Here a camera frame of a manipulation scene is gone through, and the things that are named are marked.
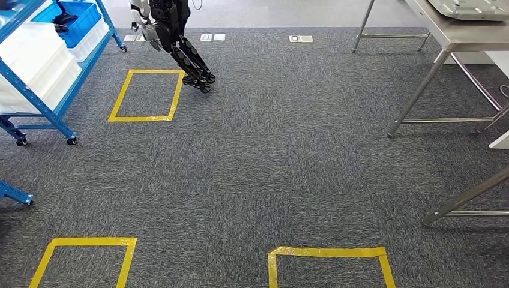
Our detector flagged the grey metal plate part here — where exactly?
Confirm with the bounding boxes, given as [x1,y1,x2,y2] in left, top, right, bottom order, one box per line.
[427,0,509,22]

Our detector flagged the stainless steel workbench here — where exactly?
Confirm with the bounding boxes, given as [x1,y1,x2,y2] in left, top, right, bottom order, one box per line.
[421,167,509,227]

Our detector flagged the blue metal shelf rack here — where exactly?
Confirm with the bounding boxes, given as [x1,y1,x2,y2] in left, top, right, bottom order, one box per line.
[0,0,128,146]
[0,181,35,206]

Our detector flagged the black humanoid robot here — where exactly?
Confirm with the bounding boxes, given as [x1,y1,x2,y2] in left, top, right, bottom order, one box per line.
[129,0,217,94]

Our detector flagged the blue plastic crate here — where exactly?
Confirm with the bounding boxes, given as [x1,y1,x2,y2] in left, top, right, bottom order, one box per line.
[31,0,103,49]

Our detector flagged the stainless steel table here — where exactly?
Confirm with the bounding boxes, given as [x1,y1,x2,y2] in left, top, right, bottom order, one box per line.
[352,0,509,139]

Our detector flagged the white plastic crate stack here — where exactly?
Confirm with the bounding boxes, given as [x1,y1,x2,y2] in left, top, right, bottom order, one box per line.
[0,22,82,114]

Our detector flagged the small black plastic part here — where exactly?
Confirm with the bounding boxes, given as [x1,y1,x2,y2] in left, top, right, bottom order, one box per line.
[52,0,79,34]

